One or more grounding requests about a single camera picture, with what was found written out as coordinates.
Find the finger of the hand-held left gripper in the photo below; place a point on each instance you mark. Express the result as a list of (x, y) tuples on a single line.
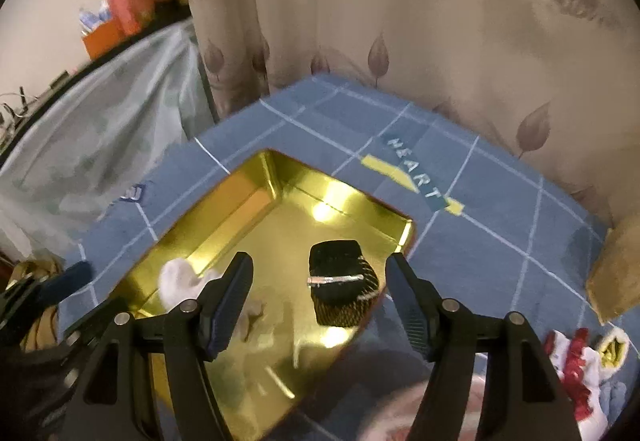
[(70, 273)]

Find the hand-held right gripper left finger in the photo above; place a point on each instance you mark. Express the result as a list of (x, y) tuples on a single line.
[(227, 311)]

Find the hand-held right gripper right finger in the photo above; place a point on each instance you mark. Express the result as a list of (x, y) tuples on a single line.
[(407, 306)]

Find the red tin box gold inside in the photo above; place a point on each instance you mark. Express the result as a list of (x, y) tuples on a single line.
[(300, 221)]

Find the tan cloth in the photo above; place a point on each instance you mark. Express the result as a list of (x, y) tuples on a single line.
[(42, 321)]

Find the black mesh hair clip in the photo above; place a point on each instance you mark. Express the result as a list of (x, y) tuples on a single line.
[(340, 281)]

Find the pale pink cloth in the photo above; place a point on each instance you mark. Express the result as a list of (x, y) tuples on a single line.
[(400, 406)]

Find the blue checked bed sheet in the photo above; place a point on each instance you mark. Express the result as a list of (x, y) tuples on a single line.
[(475, 221)]

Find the pale blue cover cloth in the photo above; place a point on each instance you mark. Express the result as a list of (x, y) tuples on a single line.
[(100, 121)]

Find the red and white plush sock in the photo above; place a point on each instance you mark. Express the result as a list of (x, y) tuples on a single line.
[(575, 361)]

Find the white fluffy slipper yellow lining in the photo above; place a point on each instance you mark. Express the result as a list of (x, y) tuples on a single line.
[(612, 346)]

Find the kraft paper snack bag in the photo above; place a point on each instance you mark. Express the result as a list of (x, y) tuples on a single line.
[(617, 271)]

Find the light blue fluffy sock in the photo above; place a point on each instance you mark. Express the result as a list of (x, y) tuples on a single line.
[(614, 401)]

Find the orange box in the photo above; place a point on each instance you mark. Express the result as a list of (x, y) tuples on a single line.
[(102, 38)]

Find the beige leaf print curtain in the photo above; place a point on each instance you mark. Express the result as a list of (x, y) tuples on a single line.
[(400, 46)]

